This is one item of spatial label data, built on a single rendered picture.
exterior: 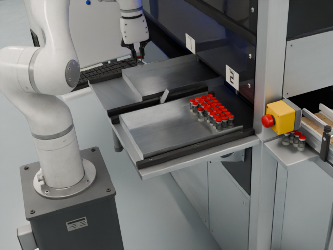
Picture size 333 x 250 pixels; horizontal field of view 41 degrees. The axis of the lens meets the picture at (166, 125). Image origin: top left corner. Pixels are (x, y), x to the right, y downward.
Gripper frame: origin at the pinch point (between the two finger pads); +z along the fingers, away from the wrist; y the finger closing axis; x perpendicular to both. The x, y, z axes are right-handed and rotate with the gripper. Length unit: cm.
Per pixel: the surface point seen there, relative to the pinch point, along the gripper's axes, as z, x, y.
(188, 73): 13.1, 0.5, -19.6
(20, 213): 97, -51, 70
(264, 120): 4, 63, -20
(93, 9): -8.6, -43.1, 8.2
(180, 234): 101, -1, -8
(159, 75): 12.6, -3.2, -8.4
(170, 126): 14.1, 36.0, 0.5
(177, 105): 12.9, 25.3, -5.8
